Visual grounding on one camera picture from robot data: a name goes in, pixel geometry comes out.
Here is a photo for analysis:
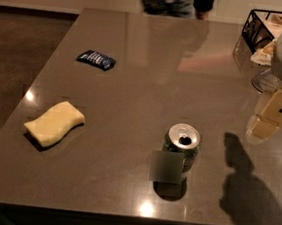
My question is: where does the blue rxbar blueberry wrapper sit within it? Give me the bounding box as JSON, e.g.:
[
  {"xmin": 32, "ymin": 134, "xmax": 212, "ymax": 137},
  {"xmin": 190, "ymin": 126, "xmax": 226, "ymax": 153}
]
[{"xmin": 76, "ymin": 50, "xmax": 116, "ymax": 71}]

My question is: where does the black wire basket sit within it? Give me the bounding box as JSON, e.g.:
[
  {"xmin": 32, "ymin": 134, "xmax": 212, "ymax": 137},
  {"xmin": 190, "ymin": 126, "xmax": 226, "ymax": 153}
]
[{"xmin": 242, "ymin": 9, "xmax": 282, "ymax": 53}]

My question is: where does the green soda can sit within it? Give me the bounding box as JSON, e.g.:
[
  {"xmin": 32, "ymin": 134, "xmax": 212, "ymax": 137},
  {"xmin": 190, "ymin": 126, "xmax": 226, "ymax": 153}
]
[{"xmin": 162, "ymin": 123, "xmax": 201, "ymax": 180}]

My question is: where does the silver mesh cup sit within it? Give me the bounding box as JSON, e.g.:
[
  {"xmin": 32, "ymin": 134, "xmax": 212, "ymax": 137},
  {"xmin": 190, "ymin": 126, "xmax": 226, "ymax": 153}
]
[{"xmin": 251, "ymin": 69, "xmax": 282, "ymax": 93}]

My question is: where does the person in dark clothes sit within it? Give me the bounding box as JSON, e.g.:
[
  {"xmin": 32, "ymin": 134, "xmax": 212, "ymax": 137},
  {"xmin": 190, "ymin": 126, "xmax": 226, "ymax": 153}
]
[{"xmin": 142, "ymin": 0, "xmax": 215, "ymax": 20}]

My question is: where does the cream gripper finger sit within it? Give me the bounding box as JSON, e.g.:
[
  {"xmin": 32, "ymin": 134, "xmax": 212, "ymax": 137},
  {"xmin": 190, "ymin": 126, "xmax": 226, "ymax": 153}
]
[{"xmin": 245, "ymin": 87, "xmax": 282, "ymax": 145}]

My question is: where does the yellow sponge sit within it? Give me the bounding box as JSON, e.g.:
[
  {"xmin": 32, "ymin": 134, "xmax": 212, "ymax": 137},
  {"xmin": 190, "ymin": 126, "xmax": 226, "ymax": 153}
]
[{"xmin": 24, "ymin": 101, "xmax": 85, "ymax": 148}]

